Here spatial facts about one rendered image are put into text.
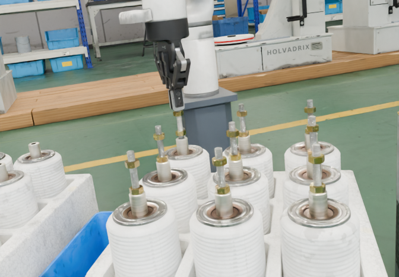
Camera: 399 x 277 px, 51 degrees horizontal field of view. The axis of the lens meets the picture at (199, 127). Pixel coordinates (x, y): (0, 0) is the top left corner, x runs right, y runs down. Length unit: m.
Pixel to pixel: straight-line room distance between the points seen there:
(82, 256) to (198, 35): 0.55
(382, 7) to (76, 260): 2.82
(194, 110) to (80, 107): 1.48
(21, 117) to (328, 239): 2.11
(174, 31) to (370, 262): 0.45
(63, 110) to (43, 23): 6.46
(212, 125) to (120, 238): 0.54
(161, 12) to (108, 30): 8.14
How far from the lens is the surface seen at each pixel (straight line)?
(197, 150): 0.80
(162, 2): 0.72
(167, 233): 0.57
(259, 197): 0.64
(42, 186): 0.91
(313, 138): 0.63
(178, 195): 0.66
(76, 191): 0.92
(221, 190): 0.54
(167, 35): 0.72
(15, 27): 8.88
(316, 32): 2.99
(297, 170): 0.67
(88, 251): 0.90
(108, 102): 2.44
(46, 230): 0.83
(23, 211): 0.83
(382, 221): 1.07
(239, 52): 2.67
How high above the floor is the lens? 0.51
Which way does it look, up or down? 15 degrees down
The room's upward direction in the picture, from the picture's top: 7 degrees counter-clockwise
